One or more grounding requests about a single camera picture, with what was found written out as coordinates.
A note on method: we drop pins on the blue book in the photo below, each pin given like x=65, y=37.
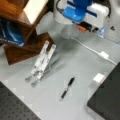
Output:
x=10, y=33

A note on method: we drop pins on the black ballpoint pen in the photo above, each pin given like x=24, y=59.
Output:
x=67, y=88

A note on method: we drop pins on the orange connector plug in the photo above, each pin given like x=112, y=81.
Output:
x=81, y=28

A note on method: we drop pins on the black grey storage box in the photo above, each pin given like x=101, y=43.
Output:
x=106, y=99

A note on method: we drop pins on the wooden shelf unit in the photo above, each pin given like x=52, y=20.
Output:
x=26, y=14

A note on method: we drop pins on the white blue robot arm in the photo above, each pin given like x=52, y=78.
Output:
x=84, y=13

